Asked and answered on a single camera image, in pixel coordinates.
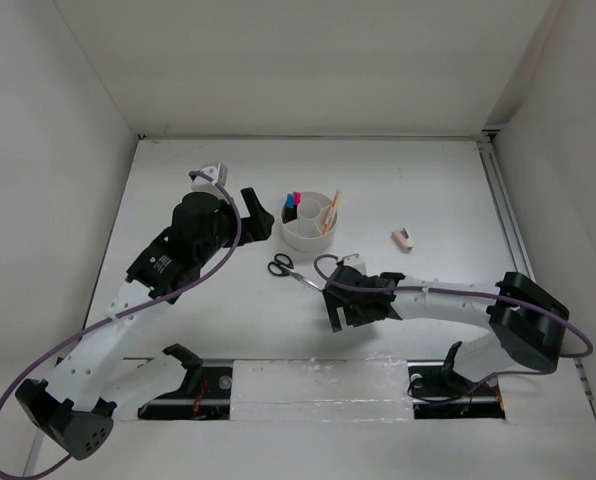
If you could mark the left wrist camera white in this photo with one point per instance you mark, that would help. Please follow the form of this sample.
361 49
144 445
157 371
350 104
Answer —
209 178

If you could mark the white round divided organizer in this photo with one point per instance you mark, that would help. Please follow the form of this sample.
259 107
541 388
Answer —
305 233

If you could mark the black handled scissors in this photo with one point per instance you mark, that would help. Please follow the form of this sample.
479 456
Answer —
283 266

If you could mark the aluminium rail right edge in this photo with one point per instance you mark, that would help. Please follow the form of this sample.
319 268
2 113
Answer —
503 205

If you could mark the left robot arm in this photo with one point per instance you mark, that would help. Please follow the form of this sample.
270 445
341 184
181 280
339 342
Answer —
78 402

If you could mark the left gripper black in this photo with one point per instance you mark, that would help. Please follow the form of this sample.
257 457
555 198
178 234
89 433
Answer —
256 227

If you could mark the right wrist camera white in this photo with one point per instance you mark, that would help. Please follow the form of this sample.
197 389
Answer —
355 261

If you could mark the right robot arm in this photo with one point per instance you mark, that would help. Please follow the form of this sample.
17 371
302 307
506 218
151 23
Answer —
522 325

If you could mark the pink pen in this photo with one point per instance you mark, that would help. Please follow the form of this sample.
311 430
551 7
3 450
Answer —
325 229

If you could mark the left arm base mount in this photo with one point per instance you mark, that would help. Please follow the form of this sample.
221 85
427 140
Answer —
204 393

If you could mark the yellow highlighter pen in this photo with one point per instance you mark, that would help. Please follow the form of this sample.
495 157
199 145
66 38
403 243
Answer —
333 209

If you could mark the blue cap black marker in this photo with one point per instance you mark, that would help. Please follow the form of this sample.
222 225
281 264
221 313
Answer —
289 212

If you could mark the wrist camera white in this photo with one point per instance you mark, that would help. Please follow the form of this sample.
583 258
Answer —
209 178
355 261

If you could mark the pink cap black marker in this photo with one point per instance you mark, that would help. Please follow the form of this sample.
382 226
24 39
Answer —
297 196

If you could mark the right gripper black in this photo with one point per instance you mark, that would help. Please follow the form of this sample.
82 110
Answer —
351 318

